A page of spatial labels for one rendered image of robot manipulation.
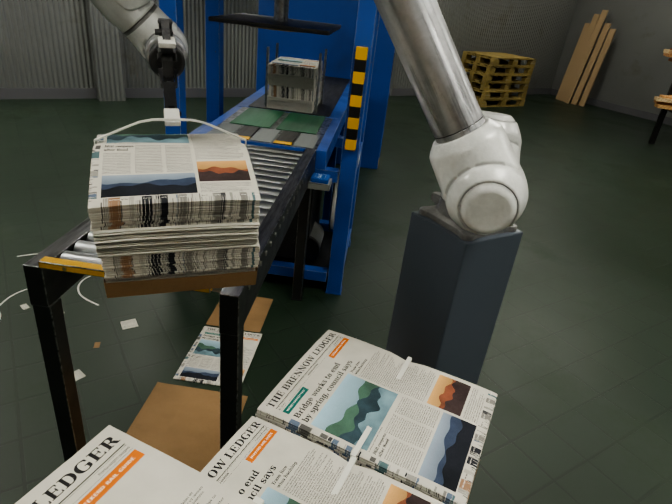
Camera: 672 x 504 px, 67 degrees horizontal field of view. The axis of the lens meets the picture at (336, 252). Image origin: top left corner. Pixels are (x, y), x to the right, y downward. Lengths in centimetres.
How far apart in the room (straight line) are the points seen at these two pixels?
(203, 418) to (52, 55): 550
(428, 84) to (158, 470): 76
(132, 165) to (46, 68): 599
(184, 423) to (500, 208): 147
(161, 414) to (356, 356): 119
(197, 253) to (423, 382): 50
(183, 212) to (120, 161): 16
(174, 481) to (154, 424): 155
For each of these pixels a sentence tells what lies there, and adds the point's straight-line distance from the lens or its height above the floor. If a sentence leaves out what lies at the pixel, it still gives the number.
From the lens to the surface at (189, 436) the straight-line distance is 202.
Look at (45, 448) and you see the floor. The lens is 210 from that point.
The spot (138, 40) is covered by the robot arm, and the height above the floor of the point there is 134.
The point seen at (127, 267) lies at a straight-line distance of 99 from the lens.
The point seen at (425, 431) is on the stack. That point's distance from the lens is 94.
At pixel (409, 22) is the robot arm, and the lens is 98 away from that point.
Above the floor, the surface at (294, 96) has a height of 89.
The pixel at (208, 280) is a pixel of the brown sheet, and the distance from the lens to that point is 104.
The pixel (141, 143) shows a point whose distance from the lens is 106.
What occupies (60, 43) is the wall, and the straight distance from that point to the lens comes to 694.
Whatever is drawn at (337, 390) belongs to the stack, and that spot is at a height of 83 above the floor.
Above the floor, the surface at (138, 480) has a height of 107.
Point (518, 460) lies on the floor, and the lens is 216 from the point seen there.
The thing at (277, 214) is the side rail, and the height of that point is 80.
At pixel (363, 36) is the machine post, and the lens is 238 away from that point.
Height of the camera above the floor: 149
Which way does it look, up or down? 27 degrees down
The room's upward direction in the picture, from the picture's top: 7 degrees clockwise
